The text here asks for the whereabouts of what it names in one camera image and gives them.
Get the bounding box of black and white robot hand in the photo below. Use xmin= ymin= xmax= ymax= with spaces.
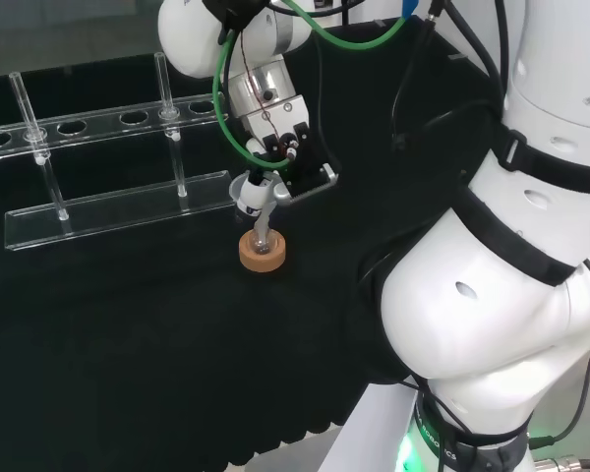
xmin=228 ymin=92 xmax=343 ymax=222

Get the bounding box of translucent white plastic funnel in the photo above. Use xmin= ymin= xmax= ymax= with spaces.
xmin=229 ymin=171 xmax=294 ymax=247

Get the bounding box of small glass round-bottom flask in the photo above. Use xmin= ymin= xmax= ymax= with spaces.
xmin=248 ymin=230 xmax=279 ymax=257

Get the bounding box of clear acrylic funnel stand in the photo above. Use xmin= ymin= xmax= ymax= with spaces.
xmin=0 ymin=51 xmax=237 ymax=252

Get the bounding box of black cloth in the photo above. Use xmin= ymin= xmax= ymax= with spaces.
xmin=0 ymin=14 xmax=512 ymax=458

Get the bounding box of cork ring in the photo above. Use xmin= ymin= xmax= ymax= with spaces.
xmin=239 ymin=229 xmax=288 ymax=272

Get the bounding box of perforated white base plate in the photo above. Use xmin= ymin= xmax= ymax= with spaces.
xmin=235 ymin=422 xmax=348 ymax=472

